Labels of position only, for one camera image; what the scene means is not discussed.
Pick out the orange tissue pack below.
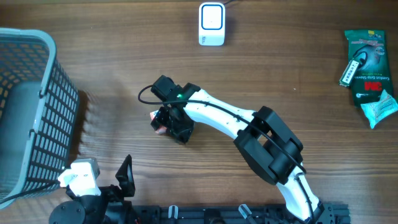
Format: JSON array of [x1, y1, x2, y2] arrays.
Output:
[[150, 111, 167, 134]]

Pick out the green white medicine box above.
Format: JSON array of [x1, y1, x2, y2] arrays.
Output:
[[339, 59, 360, 88]]

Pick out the green 3M gloves bag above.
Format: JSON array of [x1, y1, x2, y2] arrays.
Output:
[[345, 29, 394, 108]]

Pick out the teal wet wipe pack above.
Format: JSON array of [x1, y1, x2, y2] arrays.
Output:
[[361, 90, 397, 129]]

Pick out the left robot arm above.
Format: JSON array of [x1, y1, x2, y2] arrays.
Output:
[[49, 155, 141, 224]]

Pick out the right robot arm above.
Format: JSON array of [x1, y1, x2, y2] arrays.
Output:
[[149, 75, 324, 223]]

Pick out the white barcode scanner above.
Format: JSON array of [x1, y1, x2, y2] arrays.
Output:
[[198, 2, 226, 46]]

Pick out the grey plastic mesh basket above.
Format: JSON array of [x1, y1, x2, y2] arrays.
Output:
[[1, 28, 80, 209]]

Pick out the right camera cable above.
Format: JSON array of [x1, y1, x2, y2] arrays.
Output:
[[137, 84, 315, 223]]

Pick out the camera cable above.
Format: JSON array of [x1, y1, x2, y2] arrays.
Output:
[[137, 84, 315, 223], [0, 180, 60, 206]]

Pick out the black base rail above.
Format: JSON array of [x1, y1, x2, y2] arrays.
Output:
[[128, 203, 351, 224]]

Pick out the left camera cable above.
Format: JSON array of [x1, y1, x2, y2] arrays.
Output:
[[0, 180, 60, 206]]

